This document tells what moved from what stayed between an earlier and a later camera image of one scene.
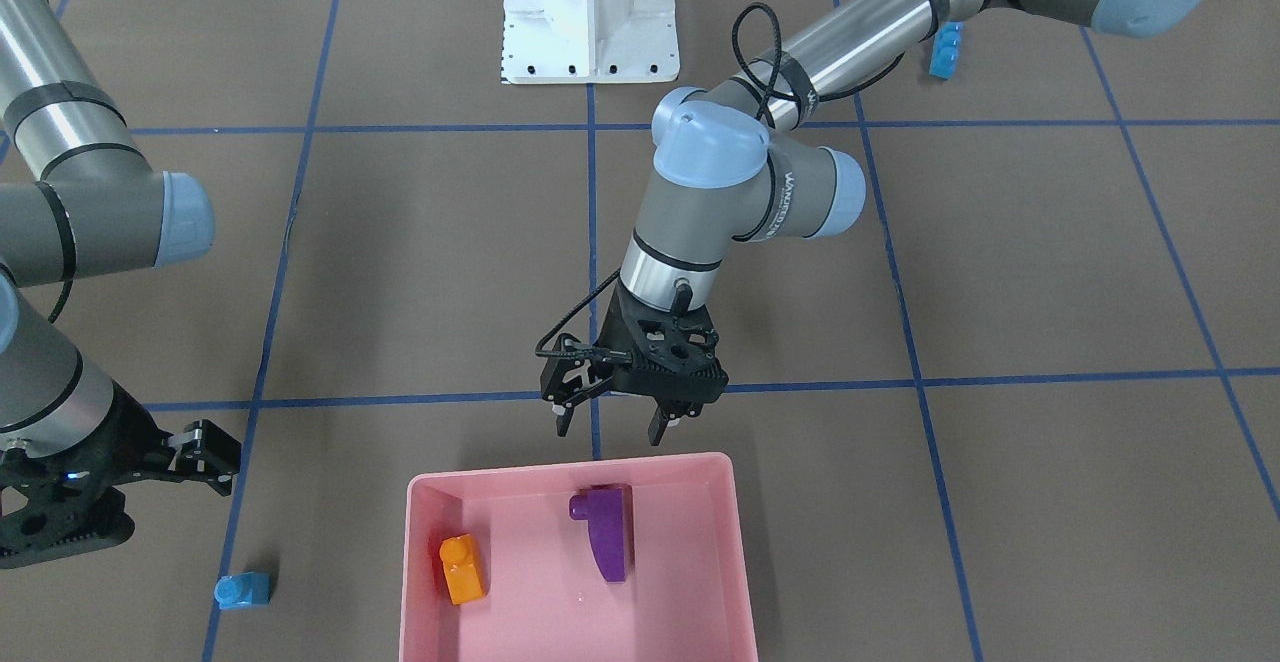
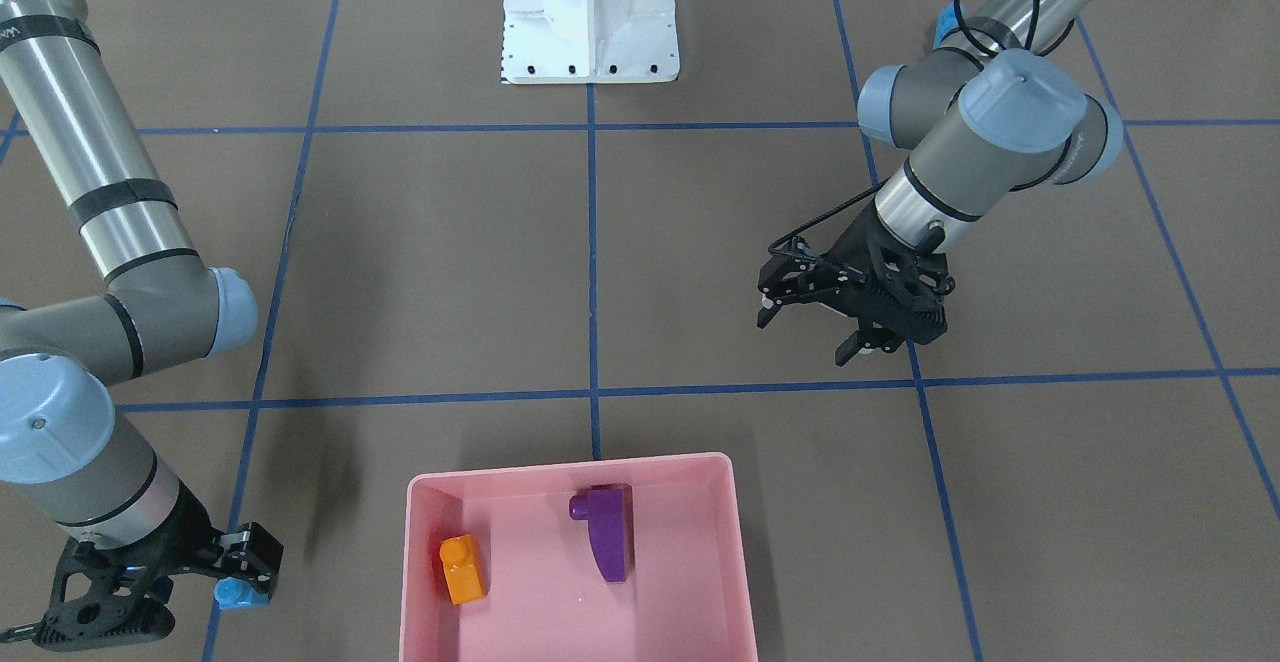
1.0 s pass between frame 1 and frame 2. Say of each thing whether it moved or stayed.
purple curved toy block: stayed
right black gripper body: moved
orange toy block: stayed
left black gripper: moved
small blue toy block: stayed
